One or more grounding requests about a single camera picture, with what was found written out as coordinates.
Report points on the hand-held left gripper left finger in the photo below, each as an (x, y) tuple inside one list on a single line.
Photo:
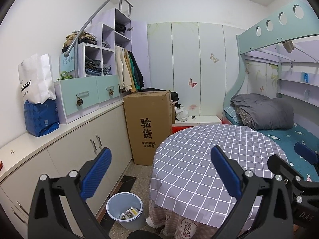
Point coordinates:
[(96, 171)]

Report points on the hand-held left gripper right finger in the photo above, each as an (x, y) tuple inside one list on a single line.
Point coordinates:
[(226, 174)]

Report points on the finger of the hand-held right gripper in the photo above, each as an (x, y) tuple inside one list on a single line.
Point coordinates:
[(306, 153), (279, 165)]

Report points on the blue plastic waste bin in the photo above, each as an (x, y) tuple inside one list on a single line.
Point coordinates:
[(113, 212)]

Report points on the olive white carton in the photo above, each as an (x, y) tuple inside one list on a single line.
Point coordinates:
[(123, 216)]

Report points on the yellow white carton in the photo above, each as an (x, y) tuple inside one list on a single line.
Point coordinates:
[(133, 212)]

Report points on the teal printed bed sheet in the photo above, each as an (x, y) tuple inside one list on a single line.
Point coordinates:
[(286, 139)]

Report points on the grey checked tablecloth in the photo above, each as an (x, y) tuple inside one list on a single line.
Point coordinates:
[(189, 159)]

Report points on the white low cabinet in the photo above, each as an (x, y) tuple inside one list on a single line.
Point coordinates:
[(69, 139)]

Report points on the grey duvet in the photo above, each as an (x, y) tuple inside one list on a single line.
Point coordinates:
[(269, 114)]

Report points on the white platform step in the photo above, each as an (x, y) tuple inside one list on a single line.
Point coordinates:
[(206, 120)]

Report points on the blue plaid pillow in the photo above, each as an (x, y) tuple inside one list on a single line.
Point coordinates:
[(229, 112)]

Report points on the red box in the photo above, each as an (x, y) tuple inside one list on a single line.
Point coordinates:
[(179, 129)]

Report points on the beige printed table skirt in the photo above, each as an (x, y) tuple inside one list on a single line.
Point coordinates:
[(174, 221)]

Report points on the lilac bed shelf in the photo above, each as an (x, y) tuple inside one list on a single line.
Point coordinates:
[(294, 83)]

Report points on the pine cone ornament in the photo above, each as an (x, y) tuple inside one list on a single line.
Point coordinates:
[(111, 92), (79, 102)]

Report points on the crumpled white plastic bag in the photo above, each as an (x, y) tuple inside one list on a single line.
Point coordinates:
[(182, 114)]

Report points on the faded pink butterfly sticker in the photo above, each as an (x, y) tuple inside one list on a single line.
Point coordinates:
[(193, 107)]

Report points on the blue shopping bag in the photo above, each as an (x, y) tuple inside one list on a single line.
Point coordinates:
[(39, 119)]

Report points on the small blue box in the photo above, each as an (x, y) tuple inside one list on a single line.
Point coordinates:
[(305, 77)]

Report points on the large cardboard box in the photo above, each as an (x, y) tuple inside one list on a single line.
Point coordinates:
[(147, 109)]

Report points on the wide mint drawer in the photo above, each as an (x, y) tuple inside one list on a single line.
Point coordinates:
[(72, 89)]

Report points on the narrow mint drawer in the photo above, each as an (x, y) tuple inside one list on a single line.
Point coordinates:
[(107, 83)]

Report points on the small black hanging tag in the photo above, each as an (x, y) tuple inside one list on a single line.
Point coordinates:
[(290, 64)]

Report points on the bunched black garment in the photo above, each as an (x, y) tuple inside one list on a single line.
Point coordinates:
[(174, 97)]

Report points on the tan hanging garment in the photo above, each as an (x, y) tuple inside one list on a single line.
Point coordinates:
[(132, 84)]

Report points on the red object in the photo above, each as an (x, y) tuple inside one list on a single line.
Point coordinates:
[(1, 165)]

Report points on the flat black cloth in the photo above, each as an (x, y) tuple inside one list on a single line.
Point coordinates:
[(154, 89)]

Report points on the green plastic plant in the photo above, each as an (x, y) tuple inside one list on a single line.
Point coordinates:
[(65, 75)]

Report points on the folded jeans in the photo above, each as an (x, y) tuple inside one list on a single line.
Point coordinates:
[(107, 69)]

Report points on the black hanging coat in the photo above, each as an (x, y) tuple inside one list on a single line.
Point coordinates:
[(140, 77)]

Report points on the folded dark clothes stack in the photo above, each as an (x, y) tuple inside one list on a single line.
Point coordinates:
[(93, 66)]

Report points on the grey metal handrail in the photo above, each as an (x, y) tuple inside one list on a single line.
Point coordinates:
[(76, 64)]

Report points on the green hanging garment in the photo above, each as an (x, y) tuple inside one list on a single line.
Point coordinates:
[(134, 69)]

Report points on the brown fabric item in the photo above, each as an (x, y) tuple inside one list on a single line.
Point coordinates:
[(287, 46)]

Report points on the cream hanging jacket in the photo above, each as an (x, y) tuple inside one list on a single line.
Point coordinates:
[(122, 64)]

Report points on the white paper shopping bag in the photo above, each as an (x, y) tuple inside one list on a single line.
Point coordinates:
[(35, 79)]

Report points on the mint handwritten sign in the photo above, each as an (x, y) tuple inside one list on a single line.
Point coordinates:
[(66, 62)]

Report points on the beige butterfly sticker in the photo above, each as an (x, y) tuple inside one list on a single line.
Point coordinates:
[(214, 57)]

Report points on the white wardrobe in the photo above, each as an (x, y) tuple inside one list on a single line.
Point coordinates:
[(184, 54)]

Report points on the grey folded garment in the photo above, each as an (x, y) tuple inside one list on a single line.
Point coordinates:
[(106, 44)]

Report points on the olive clothes pile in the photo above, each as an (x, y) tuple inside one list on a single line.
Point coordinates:
[(82, 38)]

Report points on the black folded clothes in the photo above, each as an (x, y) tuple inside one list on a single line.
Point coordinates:
[(120, 27)]

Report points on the lilac stair cabinet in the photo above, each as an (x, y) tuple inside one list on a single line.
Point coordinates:
[(104, 17)]

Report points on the mint bunk bed frame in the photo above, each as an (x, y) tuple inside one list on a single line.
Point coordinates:
[(251, 33)]

